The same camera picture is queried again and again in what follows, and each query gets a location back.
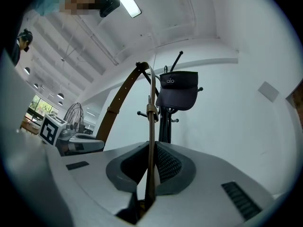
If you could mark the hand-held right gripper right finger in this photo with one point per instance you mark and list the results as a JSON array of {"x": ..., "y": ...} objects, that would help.
[{"x": 201, "y": 193}]

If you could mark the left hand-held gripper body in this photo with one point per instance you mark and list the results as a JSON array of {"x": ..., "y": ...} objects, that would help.
[{"x": 50, "y": 131}]

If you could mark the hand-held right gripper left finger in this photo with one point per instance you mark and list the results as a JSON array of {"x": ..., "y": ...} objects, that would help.
[{"x": 94, "y": 185}]

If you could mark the black coat rack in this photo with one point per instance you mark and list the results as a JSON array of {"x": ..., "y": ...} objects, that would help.
[{"x": 164, "y": 129}]

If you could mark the black visor cap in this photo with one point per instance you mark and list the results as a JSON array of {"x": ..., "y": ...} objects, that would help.
[{"x": 177, "y": 96}]

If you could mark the person's face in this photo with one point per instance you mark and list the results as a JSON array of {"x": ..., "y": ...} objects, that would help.
[{"x": 80, "y": 1}]

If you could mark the long ceiling light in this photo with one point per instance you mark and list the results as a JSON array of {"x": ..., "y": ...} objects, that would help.
[{"x": 127, "y": 1}]

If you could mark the black pedestal fan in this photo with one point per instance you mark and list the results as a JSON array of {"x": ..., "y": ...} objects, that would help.
[{"x": 74, "y": 115}]

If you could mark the grey wall plate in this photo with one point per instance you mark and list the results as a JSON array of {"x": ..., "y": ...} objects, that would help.
[{"x": 268, "y": 91}]

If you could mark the black head camera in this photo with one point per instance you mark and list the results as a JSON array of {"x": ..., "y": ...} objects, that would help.
[{"x": 110, "y": 6}]

